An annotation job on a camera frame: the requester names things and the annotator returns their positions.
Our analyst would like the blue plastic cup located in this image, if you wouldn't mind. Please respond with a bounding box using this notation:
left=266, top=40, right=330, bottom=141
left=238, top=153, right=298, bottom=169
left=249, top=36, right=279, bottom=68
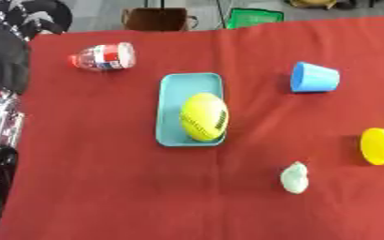
left=288, top=61, right=343, bottom=94

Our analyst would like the yellow oval ball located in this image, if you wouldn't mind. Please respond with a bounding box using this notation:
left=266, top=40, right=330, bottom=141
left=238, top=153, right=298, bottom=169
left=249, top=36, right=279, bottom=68
left=179, top=92, right=231, bottom=143

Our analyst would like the pale green crumpled lump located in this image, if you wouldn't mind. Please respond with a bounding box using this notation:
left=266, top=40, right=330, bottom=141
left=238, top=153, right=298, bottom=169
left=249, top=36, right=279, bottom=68
left=278, top=160, right=312, bottom=195

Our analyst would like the clear bottle with red cap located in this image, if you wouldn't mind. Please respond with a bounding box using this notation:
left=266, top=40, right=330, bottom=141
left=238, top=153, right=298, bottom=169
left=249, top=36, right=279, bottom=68
left=67, top=41, right=139, bottom=72

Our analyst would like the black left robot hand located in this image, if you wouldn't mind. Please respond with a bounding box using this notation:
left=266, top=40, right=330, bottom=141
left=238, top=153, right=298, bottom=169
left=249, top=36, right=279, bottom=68
left=0, top=0, right=74, bottom=96

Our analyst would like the green crate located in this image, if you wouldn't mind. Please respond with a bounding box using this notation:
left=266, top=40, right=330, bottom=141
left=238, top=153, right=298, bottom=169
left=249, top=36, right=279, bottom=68
left=225, top=7, right=286, bottom=30

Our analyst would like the teal rectangular tray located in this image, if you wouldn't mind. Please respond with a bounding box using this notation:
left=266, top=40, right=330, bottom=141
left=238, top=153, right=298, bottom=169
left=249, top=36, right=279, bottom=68
left=154, top=72, right=229, bottom=147

